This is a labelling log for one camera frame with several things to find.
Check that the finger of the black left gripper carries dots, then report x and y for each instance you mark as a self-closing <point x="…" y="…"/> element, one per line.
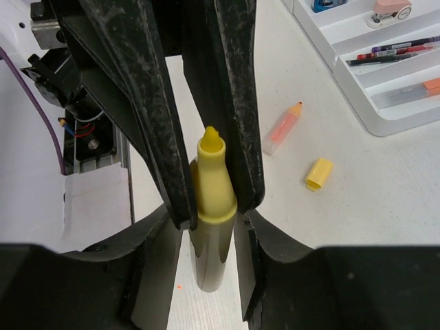
<point x="218" y="58"/>
<point x="117" y="49"/>

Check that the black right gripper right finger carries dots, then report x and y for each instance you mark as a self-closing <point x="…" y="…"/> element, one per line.
<point x="284" y="284"/>

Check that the purple gel pen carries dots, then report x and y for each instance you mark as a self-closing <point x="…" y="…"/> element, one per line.
<point x="415" y="42"/>

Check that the yellow highlighter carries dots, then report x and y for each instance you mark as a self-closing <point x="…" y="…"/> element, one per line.
<point x="216" y="211"/>

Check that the yellow eraser block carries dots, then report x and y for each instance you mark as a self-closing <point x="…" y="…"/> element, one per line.
<point x="318" y="174"/>

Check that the orange capped glue stick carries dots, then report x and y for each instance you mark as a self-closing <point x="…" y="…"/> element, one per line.
<point x="406" y="94"/>

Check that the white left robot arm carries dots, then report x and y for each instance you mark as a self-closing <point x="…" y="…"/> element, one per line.
<point x="57" y="75"/>

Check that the blue slime jar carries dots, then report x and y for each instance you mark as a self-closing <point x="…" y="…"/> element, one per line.
<point x="322" y="5"/>

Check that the red gel pen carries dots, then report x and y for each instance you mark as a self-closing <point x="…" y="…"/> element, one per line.
<point x="391" y="52"/>

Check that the pink orange highlighter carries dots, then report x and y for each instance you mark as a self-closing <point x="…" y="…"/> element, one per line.
<point x="281" y="128"/>

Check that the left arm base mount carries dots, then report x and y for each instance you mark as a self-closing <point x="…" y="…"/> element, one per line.
<point x="92" y="145"/>

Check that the black pen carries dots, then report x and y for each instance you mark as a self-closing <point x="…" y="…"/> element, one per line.
<point x="380" y="60"/>

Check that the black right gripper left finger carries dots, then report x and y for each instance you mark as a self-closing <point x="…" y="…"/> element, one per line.
<point x="123" y="282"/>

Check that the white compartment tray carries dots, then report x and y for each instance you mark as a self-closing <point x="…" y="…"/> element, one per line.
<point x="341" y="34"/>

